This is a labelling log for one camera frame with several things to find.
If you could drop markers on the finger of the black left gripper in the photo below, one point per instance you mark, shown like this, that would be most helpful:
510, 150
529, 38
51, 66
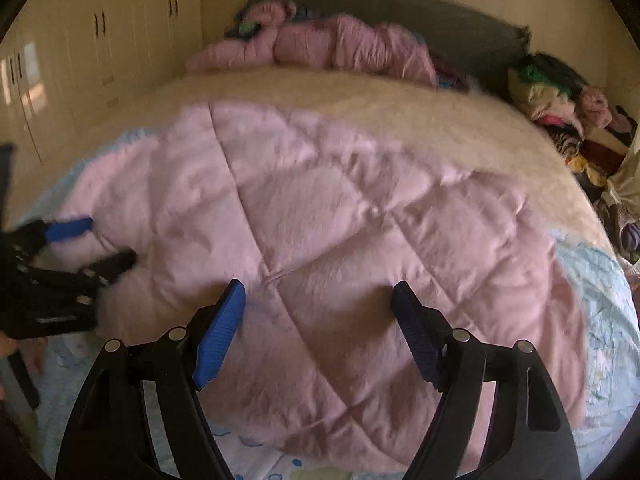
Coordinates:
108, 270

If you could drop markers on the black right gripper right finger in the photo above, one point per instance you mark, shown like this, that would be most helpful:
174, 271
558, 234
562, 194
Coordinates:
528, 436

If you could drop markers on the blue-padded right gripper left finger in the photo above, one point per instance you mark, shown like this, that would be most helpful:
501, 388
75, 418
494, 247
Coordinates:
108, 435

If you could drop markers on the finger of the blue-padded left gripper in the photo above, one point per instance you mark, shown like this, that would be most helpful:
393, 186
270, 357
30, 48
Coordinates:
30, 239

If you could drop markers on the pink quilted blanket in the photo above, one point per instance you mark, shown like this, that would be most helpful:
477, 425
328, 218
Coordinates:
325, 259

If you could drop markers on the pile of mixed clothes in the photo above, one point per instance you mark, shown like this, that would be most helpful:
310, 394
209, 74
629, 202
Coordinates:
597, 141

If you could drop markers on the blue Hello Kitty sheet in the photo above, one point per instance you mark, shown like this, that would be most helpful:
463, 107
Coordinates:
600, 319

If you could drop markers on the cream built-in wardrobe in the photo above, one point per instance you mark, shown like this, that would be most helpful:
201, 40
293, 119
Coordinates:
67, 65

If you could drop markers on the dark patterned pillow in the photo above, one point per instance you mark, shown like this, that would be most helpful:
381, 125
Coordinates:
244, 30

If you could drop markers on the beige mattress cover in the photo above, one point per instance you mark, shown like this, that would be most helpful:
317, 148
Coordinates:
475, 130

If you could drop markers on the crumpled pink comforter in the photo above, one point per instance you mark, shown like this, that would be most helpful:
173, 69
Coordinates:
341, 42

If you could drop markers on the grey upholstered headboard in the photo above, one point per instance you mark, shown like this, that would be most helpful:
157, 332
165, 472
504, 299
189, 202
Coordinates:
474, 42

